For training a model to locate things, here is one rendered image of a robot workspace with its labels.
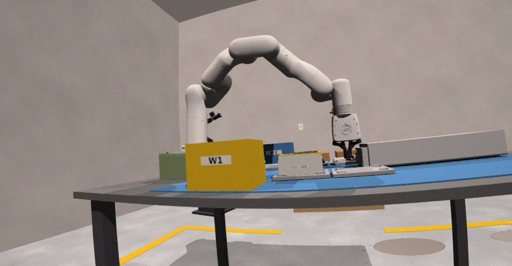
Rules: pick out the blue bench mat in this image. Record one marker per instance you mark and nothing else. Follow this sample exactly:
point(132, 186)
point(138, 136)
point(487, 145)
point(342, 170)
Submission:
point(420, 173)

